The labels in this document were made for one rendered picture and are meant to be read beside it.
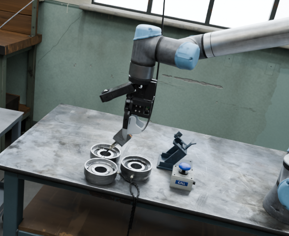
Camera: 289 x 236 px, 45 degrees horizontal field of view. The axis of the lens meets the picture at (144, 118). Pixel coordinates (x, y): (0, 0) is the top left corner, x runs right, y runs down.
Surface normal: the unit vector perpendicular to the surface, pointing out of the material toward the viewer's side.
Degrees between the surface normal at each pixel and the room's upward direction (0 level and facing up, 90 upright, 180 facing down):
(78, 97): 90
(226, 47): 109
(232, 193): 0
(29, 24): 90
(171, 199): 0
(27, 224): 0
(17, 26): 90
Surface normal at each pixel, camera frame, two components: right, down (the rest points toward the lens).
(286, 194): -0.42, 0.40
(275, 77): -0.15, 0.35
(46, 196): 0.17, -0.91
